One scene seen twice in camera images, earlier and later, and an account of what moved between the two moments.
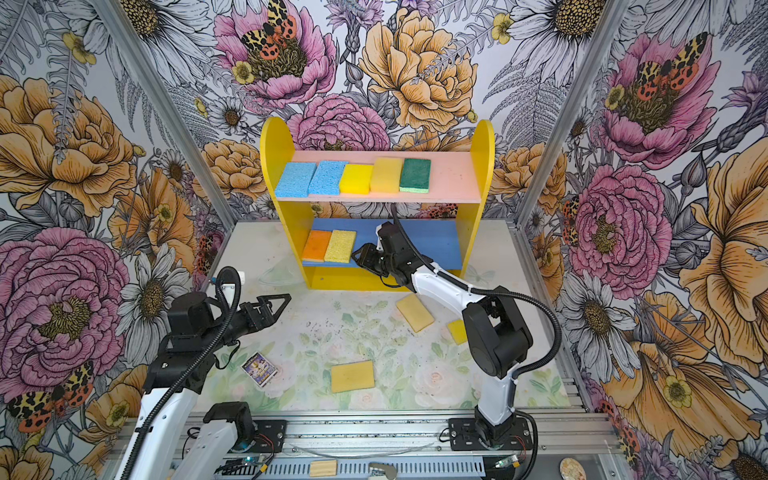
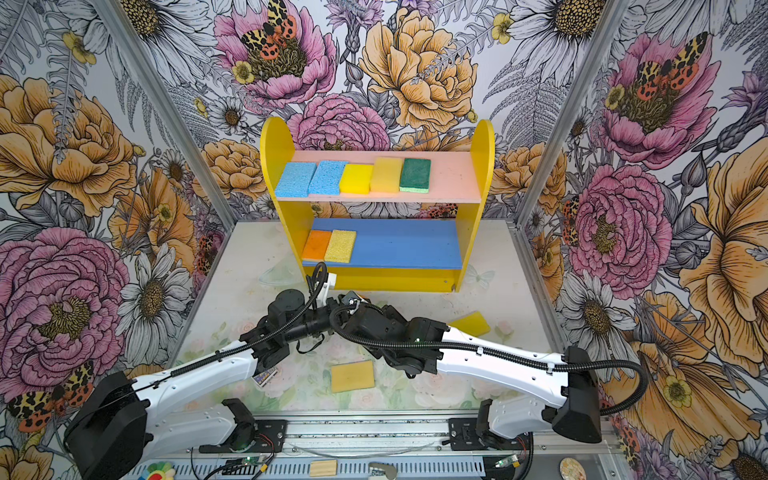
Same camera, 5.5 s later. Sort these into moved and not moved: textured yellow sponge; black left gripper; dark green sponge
Moved: black left gripper
Not moved: dark green sponge; textured yellow sponge
